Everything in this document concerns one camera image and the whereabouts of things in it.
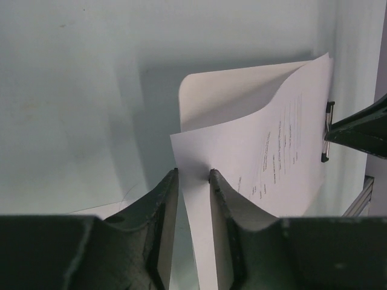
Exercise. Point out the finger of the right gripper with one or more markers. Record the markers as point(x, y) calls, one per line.
point(364, 131)

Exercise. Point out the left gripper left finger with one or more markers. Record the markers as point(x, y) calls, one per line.
point(131, 249)

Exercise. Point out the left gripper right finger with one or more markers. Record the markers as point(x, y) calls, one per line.
point(255, 250)

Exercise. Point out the metal folder clip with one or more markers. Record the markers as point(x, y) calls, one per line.
point(327, 126)

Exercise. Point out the white signature form sheet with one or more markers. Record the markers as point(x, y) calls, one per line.
point(271, 157)

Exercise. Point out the white folder with clip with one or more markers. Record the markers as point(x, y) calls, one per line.
point(210, 98)

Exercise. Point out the white dense text sheet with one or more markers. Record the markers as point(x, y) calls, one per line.
point(104, 211)

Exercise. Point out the right aluminium side rail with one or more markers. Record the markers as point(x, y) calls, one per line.
point(361, 205)

